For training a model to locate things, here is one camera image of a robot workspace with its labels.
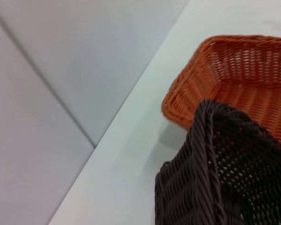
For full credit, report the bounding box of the orange woven plastic basket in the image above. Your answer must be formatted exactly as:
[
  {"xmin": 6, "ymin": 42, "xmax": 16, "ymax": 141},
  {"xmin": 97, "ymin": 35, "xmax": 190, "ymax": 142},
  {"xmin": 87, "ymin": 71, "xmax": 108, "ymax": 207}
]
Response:
[{"xmin": 161, "ymin": 34, "xmax": 281, "ymax": 149}]

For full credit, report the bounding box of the dark brown woven basket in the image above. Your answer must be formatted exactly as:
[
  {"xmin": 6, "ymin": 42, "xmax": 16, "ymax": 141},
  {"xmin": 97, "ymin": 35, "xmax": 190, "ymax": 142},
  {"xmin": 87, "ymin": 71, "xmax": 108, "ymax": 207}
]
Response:
[
  {"xmin": 202, "ymin": 103, "xmax": 281, "ymax": 225},
  {"xmin": 154, "ymin": 99, "xmax": 222, "ymax": 225}
]

